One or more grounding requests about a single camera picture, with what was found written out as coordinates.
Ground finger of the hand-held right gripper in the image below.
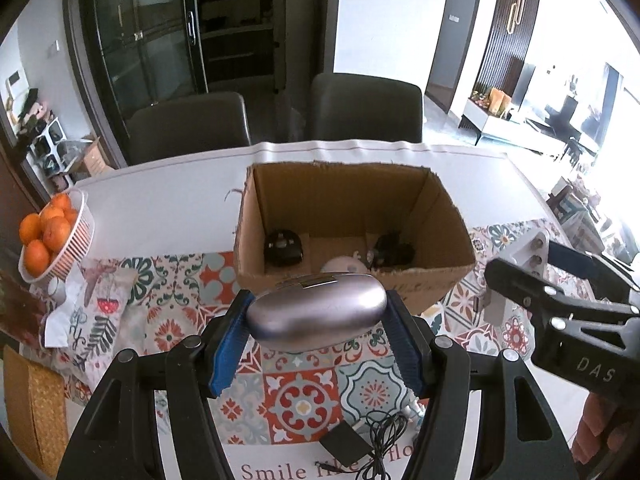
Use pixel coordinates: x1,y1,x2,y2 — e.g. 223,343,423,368
520,232,640,292
474,257,640,328

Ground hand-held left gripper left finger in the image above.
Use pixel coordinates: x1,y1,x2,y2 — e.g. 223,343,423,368
56,288,257,480

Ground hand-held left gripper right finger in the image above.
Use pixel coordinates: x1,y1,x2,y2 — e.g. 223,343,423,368
384,289,572,480

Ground silver oval mouse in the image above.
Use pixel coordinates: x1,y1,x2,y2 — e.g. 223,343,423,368
246,270,389,352

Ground black corded device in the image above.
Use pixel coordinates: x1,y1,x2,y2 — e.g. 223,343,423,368
369,231,417,267

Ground pink round device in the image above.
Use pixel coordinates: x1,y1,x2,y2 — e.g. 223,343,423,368
321,254,371,276

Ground black round device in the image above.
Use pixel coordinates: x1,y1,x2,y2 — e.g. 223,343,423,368
264,229,305,266

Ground brown cardboard box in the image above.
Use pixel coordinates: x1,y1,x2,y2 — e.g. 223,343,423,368
233,161,476,317

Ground person's right hand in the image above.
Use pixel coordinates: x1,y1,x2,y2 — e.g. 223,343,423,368
572,389,612,467

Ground chair with patterned cushion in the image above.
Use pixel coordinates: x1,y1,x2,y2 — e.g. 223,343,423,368
547,179,603,227

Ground patterned table runner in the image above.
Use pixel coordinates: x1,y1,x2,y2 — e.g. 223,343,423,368
49,217,583,447

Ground black power adapter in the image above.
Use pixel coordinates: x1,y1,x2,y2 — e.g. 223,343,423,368
319,422,369,461

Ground patterned fabric tissue pouch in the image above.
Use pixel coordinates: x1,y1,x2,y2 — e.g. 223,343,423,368
44,260,133,377

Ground white television stand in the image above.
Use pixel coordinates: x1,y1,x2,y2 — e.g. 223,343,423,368
459,97,577,162

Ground white tissue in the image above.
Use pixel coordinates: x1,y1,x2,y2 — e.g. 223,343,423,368
30,274,85,349

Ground white fruit basket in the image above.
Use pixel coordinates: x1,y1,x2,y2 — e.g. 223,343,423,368
18,188,96,284

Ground orange decorative object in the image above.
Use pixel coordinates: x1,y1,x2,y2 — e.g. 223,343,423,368
487,87,511,116

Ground flat screen television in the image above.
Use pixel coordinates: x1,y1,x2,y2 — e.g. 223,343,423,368
508,58,537,111

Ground yellow woven box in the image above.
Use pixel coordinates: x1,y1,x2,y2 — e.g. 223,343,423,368
2,345,69,477

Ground dark grey dining chair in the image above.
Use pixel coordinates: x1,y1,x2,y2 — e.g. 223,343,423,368
127,91,252,166
307,72,424,144

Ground dark interior door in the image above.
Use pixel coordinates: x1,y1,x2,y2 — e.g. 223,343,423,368
424,0,486,116

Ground white cube shelf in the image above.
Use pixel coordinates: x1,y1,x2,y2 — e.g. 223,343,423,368
26,116,67,172

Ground dark framed glass sliding doors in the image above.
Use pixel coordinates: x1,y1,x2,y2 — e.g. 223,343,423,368
62,0,342,171

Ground black thin cable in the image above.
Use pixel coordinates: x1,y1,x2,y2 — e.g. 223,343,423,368
357,412,410,480

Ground dark slatted wall panel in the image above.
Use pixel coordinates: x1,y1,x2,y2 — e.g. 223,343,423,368
472,0,544,107

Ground gold wall ornament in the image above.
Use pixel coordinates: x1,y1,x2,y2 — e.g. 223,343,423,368
504,0,525,36

